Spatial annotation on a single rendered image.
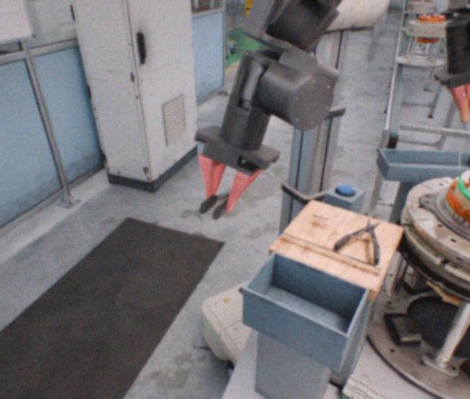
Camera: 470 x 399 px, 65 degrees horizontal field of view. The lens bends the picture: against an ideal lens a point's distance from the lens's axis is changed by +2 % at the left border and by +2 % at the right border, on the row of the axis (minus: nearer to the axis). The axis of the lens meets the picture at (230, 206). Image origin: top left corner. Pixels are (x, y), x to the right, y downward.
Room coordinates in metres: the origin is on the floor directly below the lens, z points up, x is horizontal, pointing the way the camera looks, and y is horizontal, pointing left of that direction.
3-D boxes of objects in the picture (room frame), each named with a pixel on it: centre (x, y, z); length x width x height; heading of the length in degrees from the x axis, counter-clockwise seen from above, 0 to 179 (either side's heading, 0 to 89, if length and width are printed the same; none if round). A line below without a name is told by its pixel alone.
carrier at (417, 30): (3.35, -1.63, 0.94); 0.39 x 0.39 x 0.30
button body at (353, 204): (0.77, -0.28, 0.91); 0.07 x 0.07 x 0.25; 48
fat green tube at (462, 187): (0.58, -0.43, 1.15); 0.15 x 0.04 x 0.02; 153
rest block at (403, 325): (0.53, -0.38, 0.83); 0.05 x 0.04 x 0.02; 1
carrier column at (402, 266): (0.64, -0.40, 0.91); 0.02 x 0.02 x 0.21
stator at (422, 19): (3.35, -1.63, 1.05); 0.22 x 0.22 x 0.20
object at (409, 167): (0.88, -0.53, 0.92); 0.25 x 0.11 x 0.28; 85
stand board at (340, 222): (0.54, -0.20, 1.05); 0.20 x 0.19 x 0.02; 147
